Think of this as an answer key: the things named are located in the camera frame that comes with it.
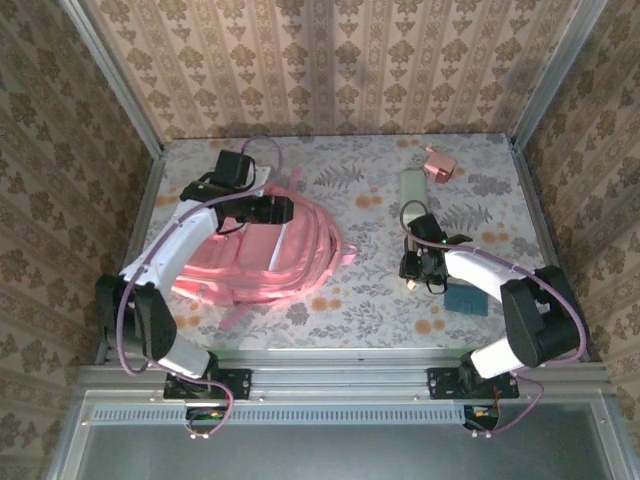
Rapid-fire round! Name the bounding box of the black controller board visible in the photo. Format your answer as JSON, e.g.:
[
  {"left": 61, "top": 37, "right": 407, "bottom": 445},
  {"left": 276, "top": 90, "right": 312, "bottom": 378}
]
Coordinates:
[
  {"left": 184, "top": 405, "right": 225, "bottom": 432},
  {"left": 462, "top": 404, "right": 501, "bottom": 432}
]

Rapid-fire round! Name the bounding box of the small pink box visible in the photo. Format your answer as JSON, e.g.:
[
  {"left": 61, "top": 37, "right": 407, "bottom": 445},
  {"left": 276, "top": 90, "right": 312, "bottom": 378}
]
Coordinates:
[{"left": 422, "top": 143, "right": 458, "bottom": 184}]

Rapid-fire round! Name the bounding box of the pink student backpack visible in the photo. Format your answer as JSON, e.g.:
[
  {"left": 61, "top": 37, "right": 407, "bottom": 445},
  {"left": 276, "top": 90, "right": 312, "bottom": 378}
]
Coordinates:
[{"left": 168, "top": 167, "right": 358, "bottom": 332}]

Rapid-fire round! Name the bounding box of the grey metal panel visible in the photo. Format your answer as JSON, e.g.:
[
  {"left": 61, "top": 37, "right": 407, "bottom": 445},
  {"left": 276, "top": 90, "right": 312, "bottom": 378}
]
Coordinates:
[{"left": 47, "top": 389, "right": 631, "bottom": 480}]

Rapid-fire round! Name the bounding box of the aluminium corner post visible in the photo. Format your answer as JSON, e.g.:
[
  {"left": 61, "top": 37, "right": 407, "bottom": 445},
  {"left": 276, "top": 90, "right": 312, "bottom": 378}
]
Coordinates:
[
  {"left": 59, "top": 0, "right": 166, "bottom": 157},
  {"left": 510, "top": 0, "right": 600, "bottom": 151}
]

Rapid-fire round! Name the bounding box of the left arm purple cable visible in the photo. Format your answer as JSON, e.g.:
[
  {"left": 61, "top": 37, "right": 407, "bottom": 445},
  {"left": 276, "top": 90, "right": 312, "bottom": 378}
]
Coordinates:
[{"left": 113, "top": 135, "right": 284, "bottom": 441}]

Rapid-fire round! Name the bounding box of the black wooden board eraser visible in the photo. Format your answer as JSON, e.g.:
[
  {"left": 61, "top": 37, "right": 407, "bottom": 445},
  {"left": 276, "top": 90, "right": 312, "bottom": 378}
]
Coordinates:
[{"left": 402, "top": 233, "right": 422, "bottom": 293}]

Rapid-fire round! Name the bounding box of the aluminium side rail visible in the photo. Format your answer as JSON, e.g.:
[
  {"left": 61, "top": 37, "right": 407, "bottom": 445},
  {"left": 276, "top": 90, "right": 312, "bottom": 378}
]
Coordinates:
[
  {"left": 94, "top": 144, "right": 169, "bottom": 365},
  {"left": 509, "top": 139, "right": 601, "bottom": 364}
]

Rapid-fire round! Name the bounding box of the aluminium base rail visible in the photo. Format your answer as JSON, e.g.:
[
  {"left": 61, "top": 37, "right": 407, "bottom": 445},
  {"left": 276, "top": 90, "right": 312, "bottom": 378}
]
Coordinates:
[{"left": 77, "top": 348, "right": 614, "bottom": 401}]

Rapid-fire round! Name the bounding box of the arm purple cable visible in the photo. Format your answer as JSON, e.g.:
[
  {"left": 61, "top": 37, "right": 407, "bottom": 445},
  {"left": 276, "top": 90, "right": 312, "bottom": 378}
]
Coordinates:
[
  {"left": 113, "top": 135, "right": 284, "bottom": 441},
  {"left": 399, "top": 199, "right": 589, "bottom": 440}
]

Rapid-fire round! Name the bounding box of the pale green pencil case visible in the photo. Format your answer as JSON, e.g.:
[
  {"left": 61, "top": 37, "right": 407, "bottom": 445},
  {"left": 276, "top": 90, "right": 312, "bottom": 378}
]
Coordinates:
[{"left": 398, "top": 168, "right": 430, "bottom": 229}]

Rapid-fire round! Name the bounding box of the slotted grey cable duct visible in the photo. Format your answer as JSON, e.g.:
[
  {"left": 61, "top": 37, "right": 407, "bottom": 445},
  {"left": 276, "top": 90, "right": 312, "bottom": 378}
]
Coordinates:
[{"left": 89, "top": 403, "right": 467, "bottom": 426}]

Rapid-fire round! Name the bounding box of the small teal pad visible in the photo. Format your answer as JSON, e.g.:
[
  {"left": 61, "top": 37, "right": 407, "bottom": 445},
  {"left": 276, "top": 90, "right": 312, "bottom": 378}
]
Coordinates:
[{"left": 442, "top": 282, "right": 490, "bottom": 317}]

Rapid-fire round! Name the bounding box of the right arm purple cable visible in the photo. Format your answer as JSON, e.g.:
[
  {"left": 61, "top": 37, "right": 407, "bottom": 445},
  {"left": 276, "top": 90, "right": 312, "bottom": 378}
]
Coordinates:
[{"left": 399, "top": 199, "right": 589, "bottom": 440}]

